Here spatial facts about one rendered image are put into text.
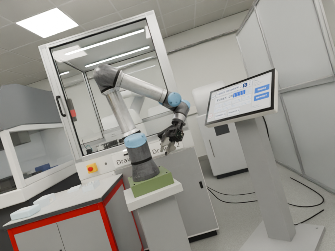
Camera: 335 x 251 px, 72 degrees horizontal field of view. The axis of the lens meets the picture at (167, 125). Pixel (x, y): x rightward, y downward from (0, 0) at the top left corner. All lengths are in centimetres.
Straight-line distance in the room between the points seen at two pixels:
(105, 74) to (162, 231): 84
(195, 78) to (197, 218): 354
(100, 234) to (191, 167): 88
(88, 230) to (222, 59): 439
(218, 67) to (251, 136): 362
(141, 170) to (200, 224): 108
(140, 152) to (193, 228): 114
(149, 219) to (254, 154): 88
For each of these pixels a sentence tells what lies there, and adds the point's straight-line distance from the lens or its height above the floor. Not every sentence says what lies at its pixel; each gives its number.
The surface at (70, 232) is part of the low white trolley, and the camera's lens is 162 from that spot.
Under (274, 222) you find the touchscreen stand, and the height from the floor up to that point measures 17.
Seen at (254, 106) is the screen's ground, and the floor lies 100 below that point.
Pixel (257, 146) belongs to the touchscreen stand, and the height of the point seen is 73.
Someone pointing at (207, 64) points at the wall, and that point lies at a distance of 518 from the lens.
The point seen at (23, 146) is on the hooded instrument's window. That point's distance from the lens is 227.
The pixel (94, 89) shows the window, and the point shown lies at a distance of 207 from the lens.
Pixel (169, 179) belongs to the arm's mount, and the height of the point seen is 79.
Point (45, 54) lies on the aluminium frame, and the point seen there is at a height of 191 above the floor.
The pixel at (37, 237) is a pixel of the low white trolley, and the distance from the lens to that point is 172.
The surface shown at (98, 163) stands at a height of 90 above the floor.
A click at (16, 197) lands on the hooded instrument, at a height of 85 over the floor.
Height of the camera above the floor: 108
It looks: 1 degrees down
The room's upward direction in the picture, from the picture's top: 17 degrees counter-clockwise
